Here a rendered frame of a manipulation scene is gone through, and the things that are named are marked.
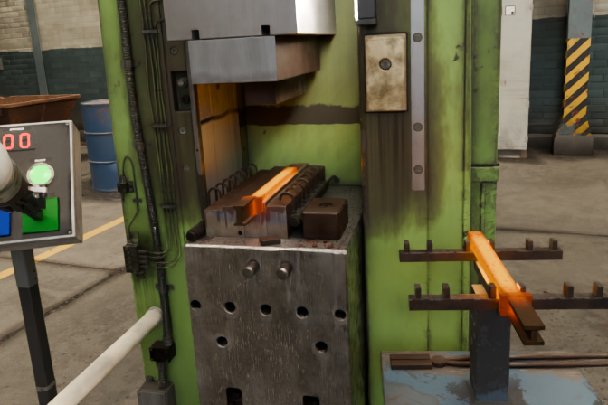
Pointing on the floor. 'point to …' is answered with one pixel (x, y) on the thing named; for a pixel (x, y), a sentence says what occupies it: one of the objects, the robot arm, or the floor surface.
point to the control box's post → (34, 322)
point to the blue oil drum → (99, 145)
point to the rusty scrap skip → (36, 108)
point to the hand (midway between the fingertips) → (33, 210)
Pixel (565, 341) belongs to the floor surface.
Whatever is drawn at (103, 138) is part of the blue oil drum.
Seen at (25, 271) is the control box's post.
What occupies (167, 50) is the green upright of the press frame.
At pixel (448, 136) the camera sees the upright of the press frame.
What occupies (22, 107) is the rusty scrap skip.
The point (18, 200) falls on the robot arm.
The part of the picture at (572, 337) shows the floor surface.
